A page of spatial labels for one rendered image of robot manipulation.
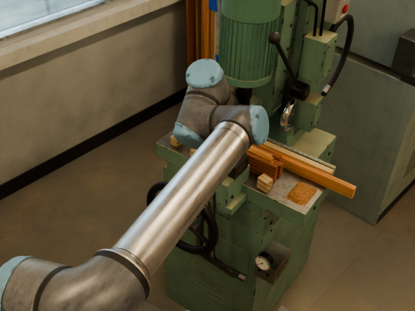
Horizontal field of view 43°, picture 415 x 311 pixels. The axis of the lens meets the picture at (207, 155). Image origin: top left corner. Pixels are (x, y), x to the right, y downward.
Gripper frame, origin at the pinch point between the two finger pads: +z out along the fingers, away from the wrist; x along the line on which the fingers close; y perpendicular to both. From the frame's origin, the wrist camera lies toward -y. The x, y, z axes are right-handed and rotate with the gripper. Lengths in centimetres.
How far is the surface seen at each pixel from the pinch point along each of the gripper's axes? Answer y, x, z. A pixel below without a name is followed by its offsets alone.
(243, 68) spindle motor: 19.8, 4.7, -9.9
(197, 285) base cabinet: -40, 13, 75
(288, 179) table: 3.4, -14.6, 23.2
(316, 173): 9.2, -22.2, 22.0
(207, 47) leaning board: 85, 97, 112
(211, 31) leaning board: 92, 96, 104
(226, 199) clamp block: -14.1, -3.5, 12.7
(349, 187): 9.3, -33.8, 22.1
